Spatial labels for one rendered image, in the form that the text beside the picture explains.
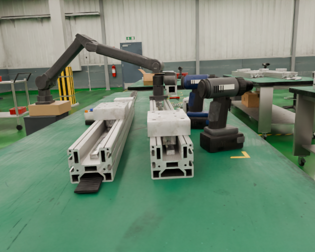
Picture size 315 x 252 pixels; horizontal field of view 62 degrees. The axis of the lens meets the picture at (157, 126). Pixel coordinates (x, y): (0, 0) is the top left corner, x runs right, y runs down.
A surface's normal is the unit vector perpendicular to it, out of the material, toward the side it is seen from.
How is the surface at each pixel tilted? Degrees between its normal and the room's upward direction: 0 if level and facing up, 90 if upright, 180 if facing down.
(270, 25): 90
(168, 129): 90
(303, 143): 90
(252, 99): 90
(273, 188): 0
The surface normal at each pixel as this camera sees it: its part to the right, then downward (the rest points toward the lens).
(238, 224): -0.04, -0.97
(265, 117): -0.06, 0.23
